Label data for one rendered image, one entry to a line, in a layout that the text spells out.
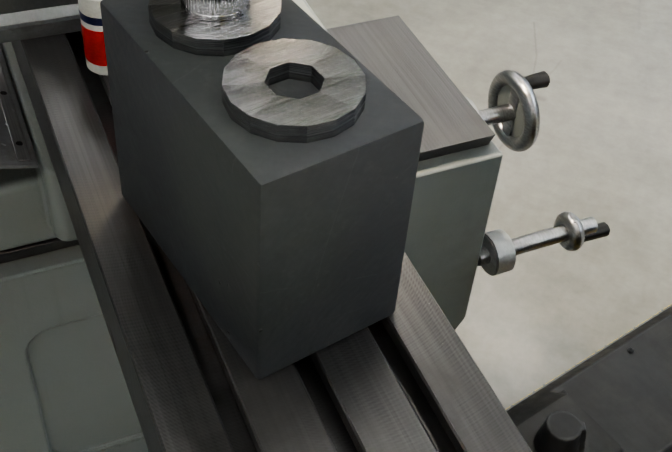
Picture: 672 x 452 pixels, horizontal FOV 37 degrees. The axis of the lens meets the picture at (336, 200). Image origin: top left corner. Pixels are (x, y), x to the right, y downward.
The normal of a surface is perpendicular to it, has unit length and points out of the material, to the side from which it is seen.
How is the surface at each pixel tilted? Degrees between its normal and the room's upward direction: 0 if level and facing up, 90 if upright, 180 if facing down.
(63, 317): 90
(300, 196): 90
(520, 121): 90
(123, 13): 0
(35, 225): 90
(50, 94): 0
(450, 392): 0
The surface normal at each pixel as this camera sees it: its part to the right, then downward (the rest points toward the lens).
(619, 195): 0.06, -0.73
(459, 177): 0.40, 0.65
